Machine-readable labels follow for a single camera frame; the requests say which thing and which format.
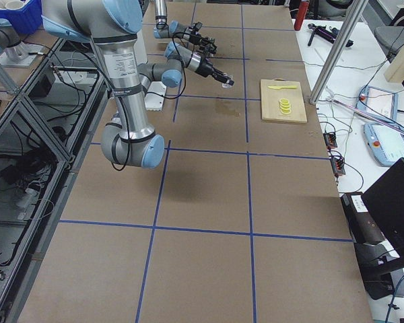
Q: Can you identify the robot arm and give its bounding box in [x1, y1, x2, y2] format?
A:
[42, 1, 234, 168]
[154, 0, 217, 57]

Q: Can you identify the aluminium frame post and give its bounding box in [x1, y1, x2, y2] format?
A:
[309, 0, 368, 104]

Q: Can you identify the back lemon slice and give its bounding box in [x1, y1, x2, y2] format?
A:
[279, 98, 290, 104]

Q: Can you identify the near teach pendant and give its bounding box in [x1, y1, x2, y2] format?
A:
[364, 123, 404, 167]

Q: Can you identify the teach pendant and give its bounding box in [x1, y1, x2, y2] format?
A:
[356, 85, 398, 122]
[364, 123, 404, 167]

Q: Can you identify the yellow plastic knife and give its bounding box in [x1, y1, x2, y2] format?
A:
[267, 85, 298, 90]

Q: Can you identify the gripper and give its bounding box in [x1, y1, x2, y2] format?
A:
[189, 31, 217, 54]
[195, 60, 233, 84]

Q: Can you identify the clear glass cup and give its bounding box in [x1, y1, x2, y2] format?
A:
[222, 79, 234, 89]

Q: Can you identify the black monitor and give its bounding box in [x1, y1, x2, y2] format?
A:
[362, 157, 404, 256]

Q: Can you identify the red bottle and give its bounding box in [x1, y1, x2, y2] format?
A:
[294, 0, 309, 31]

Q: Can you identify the blue storage bin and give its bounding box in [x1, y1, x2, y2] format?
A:
[0, 0, 42, 34]

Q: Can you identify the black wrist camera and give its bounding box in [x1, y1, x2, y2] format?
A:
[192, 22, 203, 34]

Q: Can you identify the far teach pendant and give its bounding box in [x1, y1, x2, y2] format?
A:
[356, 85, 398, 122]

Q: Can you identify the green handled reach grabber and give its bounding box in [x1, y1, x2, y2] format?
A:
[326, 85, 404, 135]

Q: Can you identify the front lemon slice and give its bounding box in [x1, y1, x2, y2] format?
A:
[280, 109, 292, 115]

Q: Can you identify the grey office chair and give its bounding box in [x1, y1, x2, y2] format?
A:
[374, 8, 404, 62]

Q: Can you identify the wooden cutting board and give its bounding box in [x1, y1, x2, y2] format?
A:
[260, 79, 307, 123]

